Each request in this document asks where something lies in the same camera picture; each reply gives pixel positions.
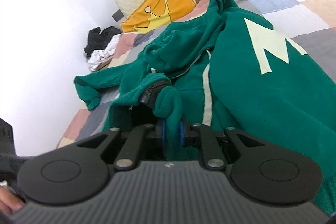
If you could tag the yellow crown pillow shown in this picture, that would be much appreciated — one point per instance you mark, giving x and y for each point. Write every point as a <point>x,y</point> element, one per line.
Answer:
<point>152,14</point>

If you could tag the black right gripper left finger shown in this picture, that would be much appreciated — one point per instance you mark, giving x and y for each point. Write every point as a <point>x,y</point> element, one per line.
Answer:
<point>122,151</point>

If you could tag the person's left hand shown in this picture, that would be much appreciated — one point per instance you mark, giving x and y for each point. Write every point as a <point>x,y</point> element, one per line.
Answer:
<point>9,202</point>

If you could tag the black clothes pile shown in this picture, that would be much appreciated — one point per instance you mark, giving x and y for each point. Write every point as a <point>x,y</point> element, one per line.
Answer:
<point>98,39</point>

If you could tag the white cloth pile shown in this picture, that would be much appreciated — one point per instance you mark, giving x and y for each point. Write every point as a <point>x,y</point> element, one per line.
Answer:
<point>100,57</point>

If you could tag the green hooded sweatshirt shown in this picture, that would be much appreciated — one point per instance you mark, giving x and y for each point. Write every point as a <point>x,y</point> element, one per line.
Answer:
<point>228,67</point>

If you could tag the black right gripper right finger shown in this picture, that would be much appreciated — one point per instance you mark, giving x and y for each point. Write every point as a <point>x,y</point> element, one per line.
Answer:
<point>217,149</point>

